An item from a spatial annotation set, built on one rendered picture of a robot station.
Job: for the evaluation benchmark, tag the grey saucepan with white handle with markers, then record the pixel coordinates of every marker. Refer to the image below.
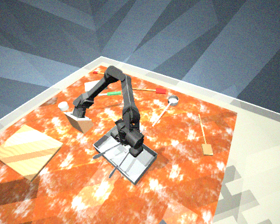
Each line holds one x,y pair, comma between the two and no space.
172,100

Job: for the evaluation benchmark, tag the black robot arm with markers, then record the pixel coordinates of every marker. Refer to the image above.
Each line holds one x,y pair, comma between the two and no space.
130,113

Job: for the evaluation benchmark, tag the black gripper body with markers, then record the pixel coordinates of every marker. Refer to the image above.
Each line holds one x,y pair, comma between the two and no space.
114,134

